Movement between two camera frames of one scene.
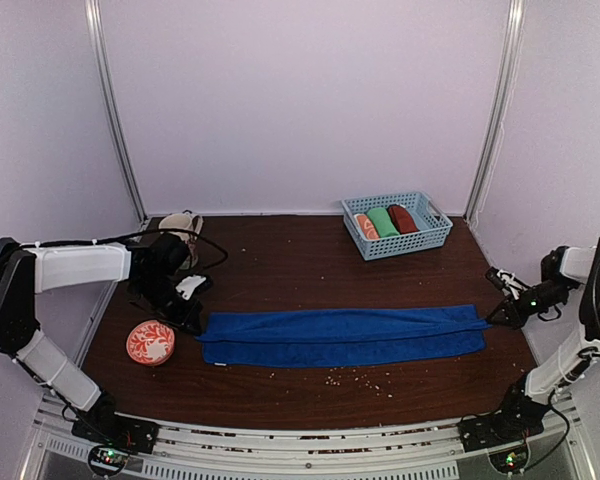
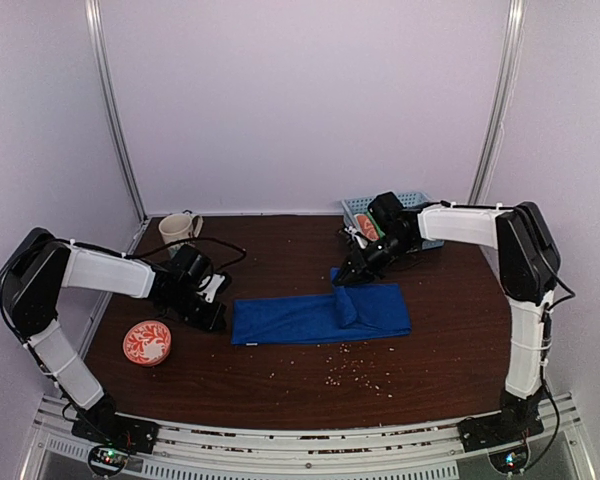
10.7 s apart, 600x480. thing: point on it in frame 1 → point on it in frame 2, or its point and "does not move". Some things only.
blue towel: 343,335 → 358,310
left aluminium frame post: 112,105 does not move
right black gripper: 512,319 → 364,272
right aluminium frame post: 503,109 does not move
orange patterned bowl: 150,342 does not move
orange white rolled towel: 367,227 does not move
